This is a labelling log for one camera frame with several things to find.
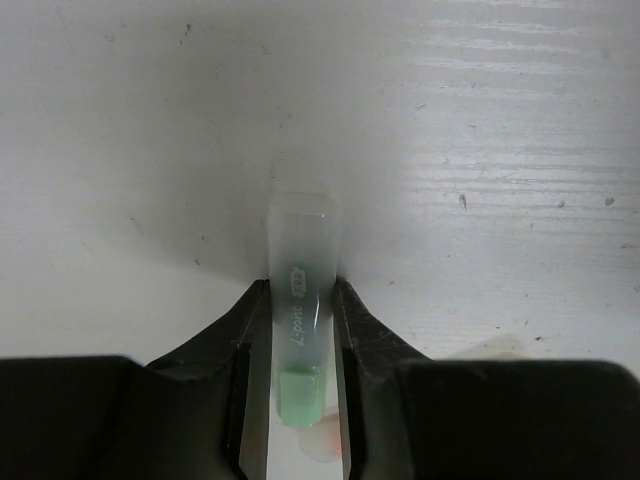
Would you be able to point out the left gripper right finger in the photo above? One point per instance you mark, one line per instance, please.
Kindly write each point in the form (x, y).
(406, 416)

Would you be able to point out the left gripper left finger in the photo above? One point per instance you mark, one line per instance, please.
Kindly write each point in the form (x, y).
(200, 411)

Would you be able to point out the green highlighter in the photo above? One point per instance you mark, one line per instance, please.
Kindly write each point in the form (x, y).
(303, 237)

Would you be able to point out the orange yellow highlighter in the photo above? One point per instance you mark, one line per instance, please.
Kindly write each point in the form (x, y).
(322, 442)

